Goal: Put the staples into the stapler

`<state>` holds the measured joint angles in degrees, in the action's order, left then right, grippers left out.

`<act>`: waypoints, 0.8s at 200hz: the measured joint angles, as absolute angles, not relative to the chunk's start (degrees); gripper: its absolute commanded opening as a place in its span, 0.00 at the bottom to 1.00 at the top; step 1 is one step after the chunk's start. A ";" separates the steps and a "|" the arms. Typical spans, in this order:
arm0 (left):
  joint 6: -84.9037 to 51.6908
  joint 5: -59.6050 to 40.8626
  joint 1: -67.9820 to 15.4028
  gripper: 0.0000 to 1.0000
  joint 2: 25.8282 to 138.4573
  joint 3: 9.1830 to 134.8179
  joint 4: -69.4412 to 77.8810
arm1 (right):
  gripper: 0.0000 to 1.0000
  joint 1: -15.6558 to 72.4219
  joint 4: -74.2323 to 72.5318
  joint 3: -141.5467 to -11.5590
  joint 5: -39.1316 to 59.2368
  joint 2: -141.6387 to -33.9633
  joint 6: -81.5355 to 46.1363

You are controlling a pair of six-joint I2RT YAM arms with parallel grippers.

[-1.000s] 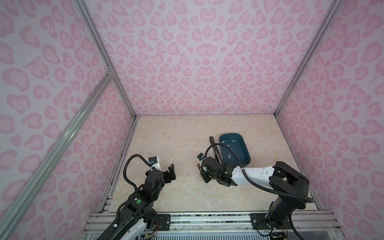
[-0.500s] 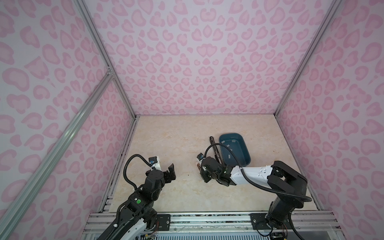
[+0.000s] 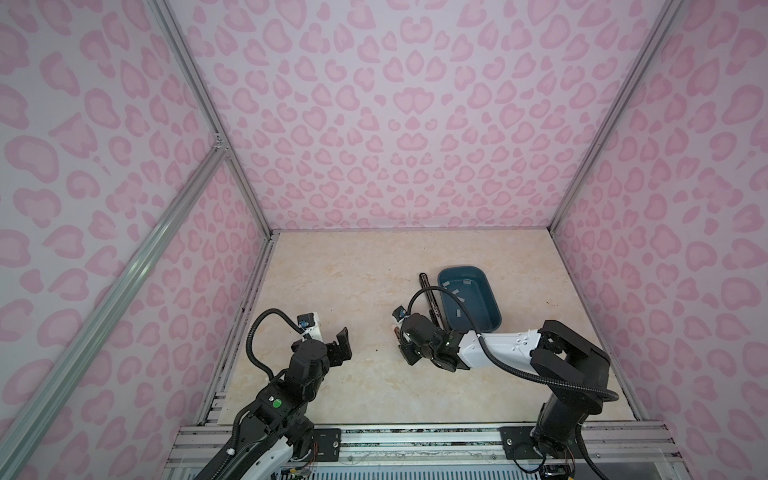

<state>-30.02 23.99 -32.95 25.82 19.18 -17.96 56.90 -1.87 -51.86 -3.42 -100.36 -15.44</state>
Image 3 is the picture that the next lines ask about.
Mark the teal plastic tray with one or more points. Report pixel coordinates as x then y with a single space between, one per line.
478 298

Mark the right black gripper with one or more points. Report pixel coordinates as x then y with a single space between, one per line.
403 347

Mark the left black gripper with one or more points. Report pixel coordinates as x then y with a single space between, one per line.
344 346

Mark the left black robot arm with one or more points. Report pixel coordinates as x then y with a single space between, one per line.
273 429

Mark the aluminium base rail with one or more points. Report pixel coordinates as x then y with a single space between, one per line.
622 450

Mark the aluminium frame diagonal bar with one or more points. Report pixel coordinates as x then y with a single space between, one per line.
38 414

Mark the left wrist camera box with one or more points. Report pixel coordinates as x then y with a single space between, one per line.
309 326

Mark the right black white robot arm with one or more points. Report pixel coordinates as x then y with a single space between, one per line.
574 369

